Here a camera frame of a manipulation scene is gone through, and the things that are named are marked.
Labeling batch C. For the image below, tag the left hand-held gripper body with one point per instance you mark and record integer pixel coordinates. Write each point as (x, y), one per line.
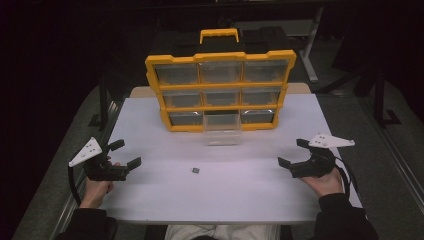
(100, 171)

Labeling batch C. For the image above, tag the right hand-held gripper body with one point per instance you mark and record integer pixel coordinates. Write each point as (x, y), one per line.
(316, 165)

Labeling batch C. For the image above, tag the small grey metal part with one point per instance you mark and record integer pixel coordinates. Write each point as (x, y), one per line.
(195, 170)

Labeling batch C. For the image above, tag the clear plastic drawer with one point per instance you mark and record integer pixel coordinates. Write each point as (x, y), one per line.
(222, 131)

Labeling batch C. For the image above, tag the person's right hand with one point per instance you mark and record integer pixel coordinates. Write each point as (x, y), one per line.
(325, 185)

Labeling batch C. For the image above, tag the person's left hand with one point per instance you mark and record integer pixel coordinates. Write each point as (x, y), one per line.
(95, 193)

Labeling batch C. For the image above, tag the black metal stand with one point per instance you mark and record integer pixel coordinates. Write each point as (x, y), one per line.
(103, 100)
(381, 100)

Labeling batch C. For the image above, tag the white metal table leg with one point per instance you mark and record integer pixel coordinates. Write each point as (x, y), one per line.
(311, 53)

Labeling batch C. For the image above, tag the person's legs light trousers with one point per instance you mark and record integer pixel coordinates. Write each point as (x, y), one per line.
(223, 232)

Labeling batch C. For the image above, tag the yellow parts organizer case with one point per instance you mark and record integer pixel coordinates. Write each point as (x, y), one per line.
(220, 86)

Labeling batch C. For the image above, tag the black storage case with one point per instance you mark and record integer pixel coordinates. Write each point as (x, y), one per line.
(266, 38)

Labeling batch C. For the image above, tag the aluminium frame rail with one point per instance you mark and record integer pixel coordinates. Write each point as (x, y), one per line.
(71, 196)
(396, 156)

